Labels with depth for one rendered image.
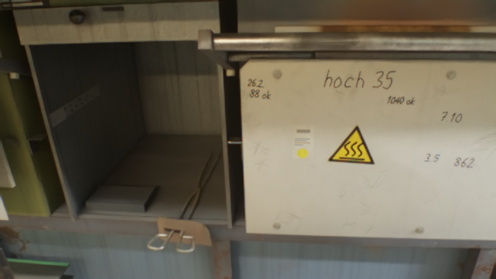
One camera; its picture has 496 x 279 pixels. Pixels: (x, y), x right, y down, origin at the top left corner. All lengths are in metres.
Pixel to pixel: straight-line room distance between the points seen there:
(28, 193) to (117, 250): 0.32
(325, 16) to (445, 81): 0.27
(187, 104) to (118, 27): 0.74
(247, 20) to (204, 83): 0.72
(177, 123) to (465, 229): 1.12
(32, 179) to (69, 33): 0.45
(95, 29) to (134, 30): 0.09
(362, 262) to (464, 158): 0.50
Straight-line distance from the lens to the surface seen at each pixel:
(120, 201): 1.15
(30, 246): 1.45
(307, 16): 0.81
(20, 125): 1.11
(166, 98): 1.56
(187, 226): 1.00
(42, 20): 0.95
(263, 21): 0.81
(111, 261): 1.33
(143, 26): 0.84
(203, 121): 1.56
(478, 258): 1.20
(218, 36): 0.59
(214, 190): 1.18
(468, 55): 0.78
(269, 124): 0.74
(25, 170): 1.17
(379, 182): 0.82
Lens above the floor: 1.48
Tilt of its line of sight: 24 degrees down
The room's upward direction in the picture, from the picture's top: 2 degrees counter-clockwise
